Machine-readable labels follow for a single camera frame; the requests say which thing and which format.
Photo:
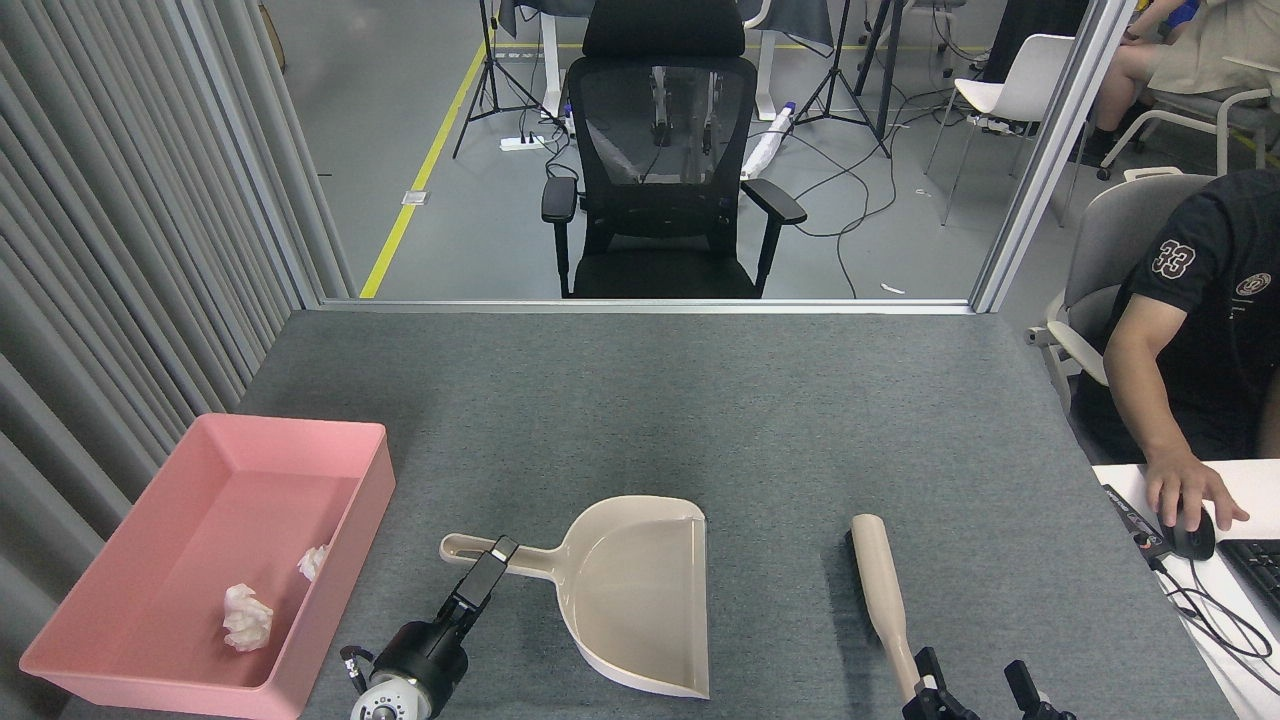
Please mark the black slim device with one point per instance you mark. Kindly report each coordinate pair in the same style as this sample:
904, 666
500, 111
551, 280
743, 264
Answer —
1130, 518

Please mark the black mesh office chair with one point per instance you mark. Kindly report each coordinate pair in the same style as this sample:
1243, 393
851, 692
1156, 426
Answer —
660, 270

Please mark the grey pleated curtain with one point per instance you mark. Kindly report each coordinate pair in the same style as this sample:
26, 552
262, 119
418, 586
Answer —
100, 200

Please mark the silver frame rail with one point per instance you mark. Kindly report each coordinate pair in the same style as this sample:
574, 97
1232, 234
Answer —
650, 305

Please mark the person's right hand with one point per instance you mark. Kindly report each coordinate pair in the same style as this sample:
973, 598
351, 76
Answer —
1180, 485

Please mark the beige plastic dustpan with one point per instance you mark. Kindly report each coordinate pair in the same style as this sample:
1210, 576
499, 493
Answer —
640, 590

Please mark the person's right forearm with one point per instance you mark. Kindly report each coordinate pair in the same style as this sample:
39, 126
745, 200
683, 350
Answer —
1140, 390

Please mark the grey chair white armrests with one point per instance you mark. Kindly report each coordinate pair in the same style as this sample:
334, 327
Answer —
1200, 108

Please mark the white power strip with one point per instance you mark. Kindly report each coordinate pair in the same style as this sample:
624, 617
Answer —
522, 143

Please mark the person in beige clothes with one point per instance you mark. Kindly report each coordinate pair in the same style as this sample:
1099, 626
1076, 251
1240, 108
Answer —
1200, 50

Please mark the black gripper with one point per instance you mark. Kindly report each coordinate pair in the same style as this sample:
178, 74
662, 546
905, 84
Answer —
425, 652

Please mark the black tripod stand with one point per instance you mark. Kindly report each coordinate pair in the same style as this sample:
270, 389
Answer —
833, 60
491, 60

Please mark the white paper ball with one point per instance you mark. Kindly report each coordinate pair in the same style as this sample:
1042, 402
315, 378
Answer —
247, 618
313, 563

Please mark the black computer mouse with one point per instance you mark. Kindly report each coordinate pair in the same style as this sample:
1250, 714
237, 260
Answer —
1195, 542

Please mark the grey padded chair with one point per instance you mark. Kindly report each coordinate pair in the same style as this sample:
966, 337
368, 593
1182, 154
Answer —
1110, 240

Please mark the pink plastic bin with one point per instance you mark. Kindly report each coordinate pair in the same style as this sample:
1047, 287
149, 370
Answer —
180, 520

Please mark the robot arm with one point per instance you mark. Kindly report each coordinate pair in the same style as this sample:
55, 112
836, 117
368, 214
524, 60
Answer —
385, 705

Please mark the white plastic chair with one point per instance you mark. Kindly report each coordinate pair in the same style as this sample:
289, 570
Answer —
1020, 90

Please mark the silver floor socket box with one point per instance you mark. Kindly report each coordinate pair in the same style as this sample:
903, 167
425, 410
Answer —
416, 198

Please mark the black keyboard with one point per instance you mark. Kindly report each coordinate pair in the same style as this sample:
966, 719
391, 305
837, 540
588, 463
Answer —
1255, 575

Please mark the white desk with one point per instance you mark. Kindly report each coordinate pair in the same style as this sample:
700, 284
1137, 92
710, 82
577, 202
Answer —
1250, 480

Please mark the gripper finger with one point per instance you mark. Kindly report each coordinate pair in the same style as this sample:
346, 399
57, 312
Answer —
935, 700
1035, 705

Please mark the person in black shirt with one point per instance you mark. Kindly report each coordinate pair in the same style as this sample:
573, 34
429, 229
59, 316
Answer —
1220, 320

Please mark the slanted silver frame post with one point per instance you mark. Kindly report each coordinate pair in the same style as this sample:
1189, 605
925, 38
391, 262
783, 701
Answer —
1040, 150

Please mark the beige hand brush black bristles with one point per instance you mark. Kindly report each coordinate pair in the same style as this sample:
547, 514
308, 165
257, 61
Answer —
878, 570

